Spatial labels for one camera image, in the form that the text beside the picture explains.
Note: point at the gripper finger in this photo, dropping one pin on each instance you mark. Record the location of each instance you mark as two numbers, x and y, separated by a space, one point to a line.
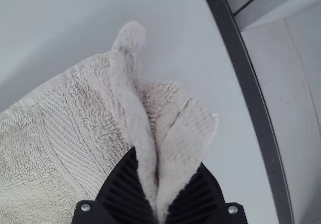
120 199
200 201

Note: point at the black frame bar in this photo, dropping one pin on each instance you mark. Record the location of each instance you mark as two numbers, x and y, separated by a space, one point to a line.
250 83

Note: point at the pale towel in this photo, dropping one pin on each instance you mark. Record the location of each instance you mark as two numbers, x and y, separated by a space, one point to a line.
62 138

